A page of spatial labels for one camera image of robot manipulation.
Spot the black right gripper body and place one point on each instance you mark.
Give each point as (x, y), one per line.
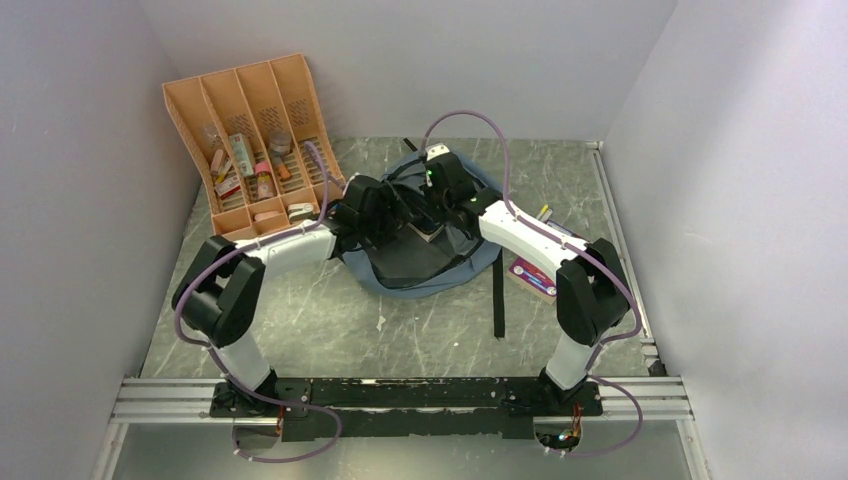
(439, 200)

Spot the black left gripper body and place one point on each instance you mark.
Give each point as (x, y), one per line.
(385, 222)

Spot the blue grey student backpack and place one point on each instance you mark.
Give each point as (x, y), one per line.
(411, 268)

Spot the white marker yellow cap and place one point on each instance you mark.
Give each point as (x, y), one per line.
(545, 214)

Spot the purple picture book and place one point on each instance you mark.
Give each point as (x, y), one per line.
(532, 278)

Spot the dark blue hardcover book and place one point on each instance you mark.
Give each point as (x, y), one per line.
(428, 231)

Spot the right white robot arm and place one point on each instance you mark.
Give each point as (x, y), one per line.
(592, 295)

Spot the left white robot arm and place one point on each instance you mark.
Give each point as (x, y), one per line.
(215, 304)

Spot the white stapler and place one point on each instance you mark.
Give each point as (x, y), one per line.
(300, 211)

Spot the pink capped glue bottle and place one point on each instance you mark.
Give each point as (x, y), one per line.
(265, 185)

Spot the grey round jar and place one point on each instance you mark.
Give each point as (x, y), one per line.
(280, 143)

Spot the peach plastic file organizer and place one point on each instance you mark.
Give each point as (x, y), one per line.
(255, 100)

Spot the red white small box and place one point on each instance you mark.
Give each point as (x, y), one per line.
(227, 187)

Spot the tall white carton box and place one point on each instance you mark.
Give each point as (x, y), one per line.
(243, 154)

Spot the black mounting base rail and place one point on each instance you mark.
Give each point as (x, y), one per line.
(366, 408)

